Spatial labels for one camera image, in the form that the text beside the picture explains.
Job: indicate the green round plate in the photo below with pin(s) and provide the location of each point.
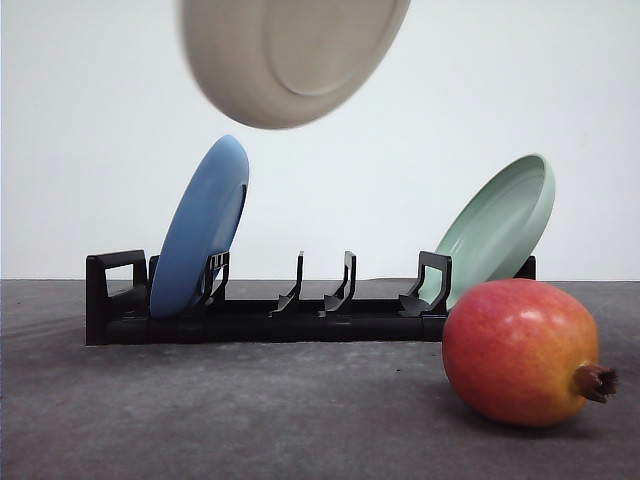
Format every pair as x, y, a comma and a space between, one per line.
501, 224

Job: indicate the red yellow pomegranate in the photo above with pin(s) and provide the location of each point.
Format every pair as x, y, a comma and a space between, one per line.
523, 352

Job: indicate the blue round plate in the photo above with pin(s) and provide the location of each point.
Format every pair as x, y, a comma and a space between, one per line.
204, 223

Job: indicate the black plastic dish rack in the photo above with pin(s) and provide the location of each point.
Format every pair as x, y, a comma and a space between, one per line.
119, 307

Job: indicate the white round plate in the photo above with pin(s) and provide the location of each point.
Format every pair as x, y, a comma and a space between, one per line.
281, 64

